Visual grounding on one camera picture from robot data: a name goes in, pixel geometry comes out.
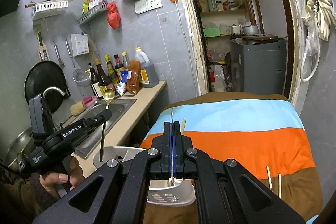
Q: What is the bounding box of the wooden chopstick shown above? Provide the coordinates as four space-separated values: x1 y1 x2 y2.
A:
266 165 273 192
181 118 186 135
278 173 282 199

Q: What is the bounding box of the gold spoon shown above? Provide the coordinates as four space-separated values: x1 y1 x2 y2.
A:
99 88 115 162

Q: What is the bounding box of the steel utensil dark handle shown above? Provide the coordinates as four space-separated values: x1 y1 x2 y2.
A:
169 106 175 186

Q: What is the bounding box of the person left hand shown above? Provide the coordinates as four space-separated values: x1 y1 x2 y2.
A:
39 156 85 199

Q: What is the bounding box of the white plastic utensil holder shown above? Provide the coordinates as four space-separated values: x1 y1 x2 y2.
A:
93 147 195 207

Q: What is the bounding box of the yellow sponge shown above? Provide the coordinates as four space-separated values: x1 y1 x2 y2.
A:
70 101 86 116

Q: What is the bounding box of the chrome faucet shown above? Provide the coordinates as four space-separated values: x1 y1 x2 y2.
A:
43 86 66 97

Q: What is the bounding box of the striped blue orange brown cloth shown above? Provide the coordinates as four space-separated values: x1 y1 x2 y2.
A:
141 92 322 222

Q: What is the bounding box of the stainless steel sink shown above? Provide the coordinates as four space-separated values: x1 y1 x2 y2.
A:
60 97 137 160

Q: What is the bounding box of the black frying pan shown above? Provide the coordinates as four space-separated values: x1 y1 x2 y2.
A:
24 61 71 113

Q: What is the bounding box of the mesh strainer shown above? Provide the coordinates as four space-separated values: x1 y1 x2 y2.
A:
65 39 90 88

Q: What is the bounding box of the dark soy sauce bottle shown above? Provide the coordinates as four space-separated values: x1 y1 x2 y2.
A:
88 62 103 99

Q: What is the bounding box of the orange spice bag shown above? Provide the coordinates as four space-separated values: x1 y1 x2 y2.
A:
126 59 141 95

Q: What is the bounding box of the blue white packet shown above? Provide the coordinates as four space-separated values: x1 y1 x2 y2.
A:
117 70 131 96

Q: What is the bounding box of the large oil jug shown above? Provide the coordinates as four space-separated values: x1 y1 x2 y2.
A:
135 47 159 88

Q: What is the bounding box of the grey washing machine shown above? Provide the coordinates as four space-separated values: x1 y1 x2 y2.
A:
230 38 287 95

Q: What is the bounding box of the red plastic bag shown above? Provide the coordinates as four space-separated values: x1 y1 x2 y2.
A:
106 1 120 30

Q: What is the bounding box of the green box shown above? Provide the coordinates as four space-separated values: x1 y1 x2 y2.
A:
203 28 221 38

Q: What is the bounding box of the metal pot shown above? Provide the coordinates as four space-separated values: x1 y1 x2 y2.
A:
242 25 260 36

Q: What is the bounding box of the white wall box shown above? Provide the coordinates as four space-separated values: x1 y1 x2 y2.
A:
71 34 89 57

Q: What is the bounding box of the white wall basket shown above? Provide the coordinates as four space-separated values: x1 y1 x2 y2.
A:
25 0 72 16

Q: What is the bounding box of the grey wall shelf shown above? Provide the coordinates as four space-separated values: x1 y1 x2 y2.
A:
77 0 108 26

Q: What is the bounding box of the white wall socket panel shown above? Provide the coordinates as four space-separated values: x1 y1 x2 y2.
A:
134 0 162 14

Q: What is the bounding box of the white hose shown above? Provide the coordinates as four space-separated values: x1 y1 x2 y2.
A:
299 13 321 83

